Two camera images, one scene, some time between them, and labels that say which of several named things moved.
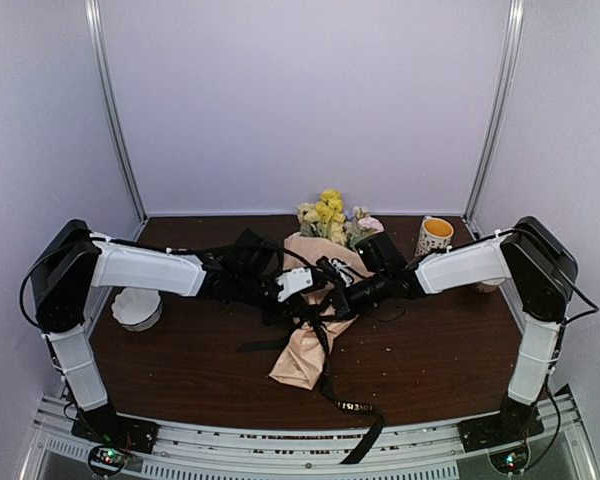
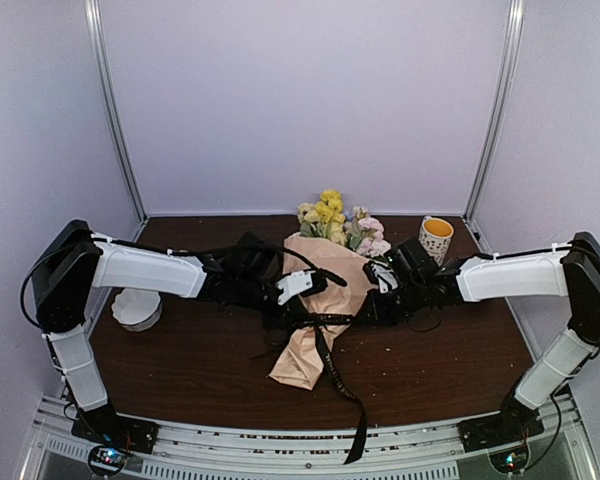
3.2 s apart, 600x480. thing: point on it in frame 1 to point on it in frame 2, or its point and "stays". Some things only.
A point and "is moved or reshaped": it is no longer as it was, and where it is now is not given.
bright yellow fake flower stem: [331, 216] stays
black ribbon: [312, 312] is moved or reshaped
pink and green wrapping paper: [334, 267] stays
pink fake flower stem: [367, 226] stays
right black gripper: [347, 308] to [378, 314]
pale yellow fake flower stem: [309, 220] stays
